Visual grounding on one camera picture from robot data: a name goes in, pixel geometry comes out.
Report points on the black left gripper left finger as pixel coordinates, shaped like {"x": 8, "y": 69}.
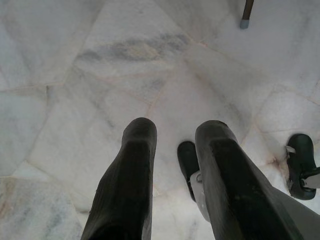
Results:
{"x": 127, "y": 180}

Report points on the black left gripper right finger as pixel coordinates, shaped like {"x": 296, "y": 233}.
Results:
{"x": 225, "y": 180}

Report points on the grey robot left leg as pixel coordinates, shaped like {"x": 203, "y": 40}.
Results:
{"x": 198, "y": 190}

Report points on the grey robot leg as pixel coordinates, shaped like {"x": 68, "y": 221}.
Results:
{"x": 311, "y": 178}
{"x": 198, "y": 190}

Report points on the black robot left foot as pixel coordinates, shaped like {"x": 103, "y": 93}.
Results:
{"x": 187, "y": 157}

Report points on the black robot foot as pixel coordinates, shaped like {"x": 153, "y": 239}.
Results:
{"x": 301, "y": 162}
{"x": 187, "y": 157}

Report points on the black robot right foot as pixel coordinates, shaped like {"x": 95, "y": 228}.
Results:
{"x": 301, "y": 162}

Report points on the grey robot right leg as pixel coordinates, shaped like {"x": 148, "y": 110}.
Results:
{"x": 311, "y": 178}

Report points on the brown chair leg grey cap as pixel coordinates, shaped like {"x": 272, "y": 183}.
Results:
{"x": 247, "y": 12}

